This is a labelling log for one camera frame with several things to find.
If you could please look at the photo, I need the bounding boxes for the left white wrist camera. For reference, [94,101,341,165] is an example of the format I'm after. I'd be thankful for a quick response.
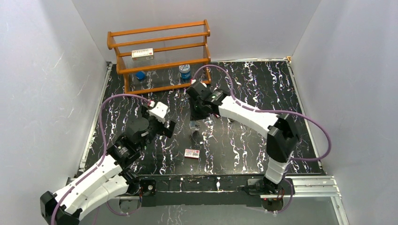
[148,100,168,123]

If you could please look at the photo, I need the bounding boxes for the orange wooden shelf rack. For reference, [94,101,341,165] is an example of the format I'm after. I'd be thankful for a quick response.
[107,19,211,94]

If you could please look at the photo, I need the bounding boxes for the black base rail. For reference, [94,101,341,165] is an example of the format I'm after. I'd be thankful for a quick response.
[108,173,299,208]

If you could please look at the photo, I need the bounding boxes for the blue round tin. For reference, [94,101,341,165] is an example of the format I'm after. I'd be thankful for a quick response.
[178,64,191,81]

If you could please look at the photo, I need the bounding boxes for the light blue stapler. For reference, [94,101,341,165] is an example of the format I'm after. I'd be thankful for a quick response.
[189,120,200,128]

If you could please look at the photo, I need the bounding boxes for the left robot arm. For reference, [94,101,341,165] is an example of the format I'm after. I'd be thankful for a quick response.
[40,102,176,225]

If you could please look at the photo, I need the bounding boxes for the small blue box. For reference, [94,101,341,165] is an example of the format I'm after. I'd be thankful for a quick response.
[135,71,146,82]

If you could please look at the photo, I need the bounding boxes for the white staple box on shelf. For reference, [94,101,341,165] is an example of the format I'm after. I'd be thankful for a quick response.
[131,48,154,62]

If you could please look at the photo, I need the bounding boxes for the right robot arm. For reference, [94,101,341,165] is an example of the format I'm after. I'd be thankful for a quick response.
[186,80,300,195]

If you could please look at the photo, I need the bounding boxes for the red white staple box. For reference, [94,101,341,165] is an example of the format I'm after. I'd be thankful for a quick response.
[184,149,200,159]

